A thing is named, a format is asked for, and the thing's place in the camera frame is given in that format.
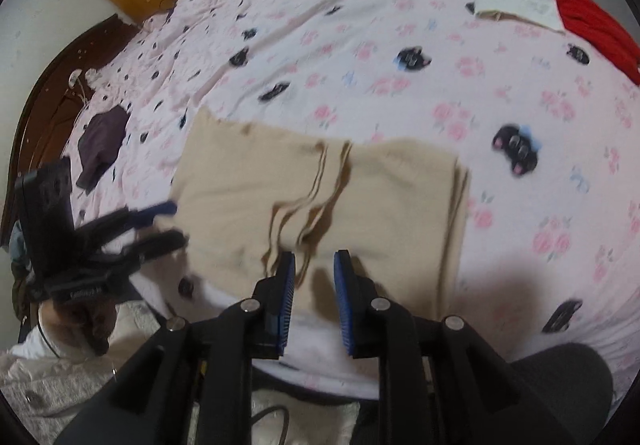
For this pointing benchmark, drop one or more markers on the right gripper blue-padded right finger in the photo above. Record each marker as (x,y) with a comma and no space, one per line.
(439,382)

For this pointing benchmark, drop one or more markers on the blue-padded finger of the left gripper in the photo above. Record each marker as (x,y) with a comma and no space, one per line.
(143,218)
(155,246)

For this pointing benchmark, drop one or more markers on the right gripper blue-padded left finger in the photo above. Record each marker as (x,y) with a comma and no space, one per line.
(192,383)

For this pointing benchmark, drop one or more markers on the beige knit sweater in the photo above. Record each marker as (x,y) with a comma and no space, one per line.
(247,192)

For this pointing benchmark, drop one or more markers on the person's left hand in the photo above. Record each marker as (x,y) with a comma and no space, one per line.
(78,330)

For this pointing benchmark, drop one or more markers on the dark purple folded garment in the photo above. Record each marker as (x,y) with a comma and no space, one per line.
(98,146)

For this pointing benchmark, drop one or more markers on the dark wooden headboard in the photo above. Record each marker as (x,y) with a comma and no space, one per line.
(51,108)

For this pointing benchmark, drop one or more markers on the black chair seat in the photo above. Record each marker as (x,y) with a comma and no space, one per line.
(575,384)

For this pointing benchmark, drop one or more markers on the pink cat-print bed cover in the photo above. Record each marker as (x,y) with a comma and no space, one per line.
(547,126)

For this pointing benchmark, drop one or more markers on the red and white jersey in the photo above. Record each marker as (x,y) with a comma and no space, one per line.
(582,18)

